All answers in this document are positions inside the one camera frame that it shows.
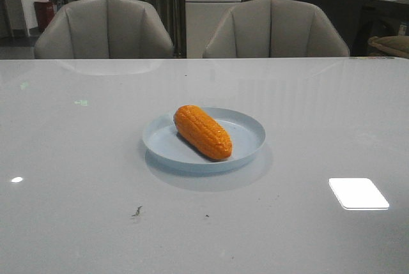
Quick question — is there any orange plastic corn cob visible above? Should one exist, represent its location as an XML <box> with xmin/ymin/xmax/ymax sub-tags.
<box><xmin>174</xmin><ymin>105</ymin><xmax>233</xmax><ymax>160</ymax></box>

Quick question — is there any light blue round plate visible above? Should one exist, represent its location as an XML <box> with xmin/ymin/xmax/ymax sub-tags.
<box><xmin>143</xmin><ymin>105</ymin><xmax>266</xmax><ymax>174</ymax></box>

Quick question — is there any beige armchair right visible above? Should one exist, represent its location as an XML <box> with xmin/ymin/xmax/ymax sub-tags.
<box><xmin>203</xmin><ymin>0</ymin><xmax>350</xmax><ymax>59</ymax></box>

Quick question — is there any beige armchair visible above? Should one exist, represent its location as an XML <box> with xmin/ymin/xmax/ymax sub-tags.
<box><xmin>203</xmin><ymin>0</ymin><xmax>350</xmax><ymax>59</ymax></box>
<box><xmin>34</xmin><ymin>0</ymin><xmax>174</xmax><ymax>59</ymax></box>

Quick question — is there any white cabinet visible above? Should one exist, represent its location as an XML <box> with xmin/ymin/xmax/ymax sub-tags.
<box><xmin>184</xmin><ymin>0</ymin><xmax>243</xmax><ymax>59</ymax></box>

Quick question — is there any beige armchair left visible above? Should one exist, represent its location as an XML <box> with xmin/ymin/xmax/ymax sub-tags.
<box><xmin>34</xmin><ymin>0</ymin><xmax>174</xmax><ymax>59</ymax></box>

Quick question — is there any red trash bin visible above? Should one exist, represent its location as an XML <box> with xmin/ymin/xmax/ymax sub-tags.
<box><xmin>34</xmin><ymin>0</ymin><xmax>54</xmax><ymax>32</ymax></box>

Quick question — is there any dark side table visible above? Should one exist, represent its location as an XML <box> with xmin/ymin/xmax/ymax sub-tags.
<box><xmin>351</xmin><ymin>0</ymin><xmax>408</xmax><ymax>56</ymax></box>

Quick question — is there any tan cushion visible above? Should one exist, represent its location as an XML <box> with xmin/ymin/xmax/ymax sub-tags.
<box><xmin>367</xmin><ymin>36</ymin><xmax>409</xmax><ymax>59</ymax></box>

